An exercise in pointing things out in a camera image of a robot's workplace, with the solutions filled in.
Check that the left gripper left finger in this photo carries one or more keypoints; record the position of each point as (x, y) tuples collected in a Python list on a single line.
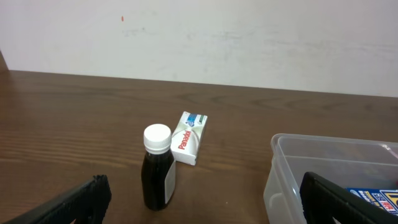
[(86, 203)]

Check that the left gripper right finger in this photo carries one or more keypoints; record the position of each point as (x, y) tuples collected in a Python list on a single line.
[(324, 202)]

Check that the blue Kool Fever box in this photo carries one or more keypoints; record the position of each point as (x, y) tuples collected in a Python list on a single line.
[(384, 199)]

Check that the dark bottle white cap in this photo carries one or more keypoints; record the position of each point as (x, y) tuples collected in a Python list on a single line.
[(158, 171)]

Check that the clear plastic container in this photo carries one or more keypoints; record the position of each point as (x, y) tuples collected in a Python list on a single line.
[(349, 163)]

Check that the white Panadol box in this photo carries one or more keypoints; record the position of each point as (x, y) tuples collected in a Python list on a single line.
[(187, 137)]

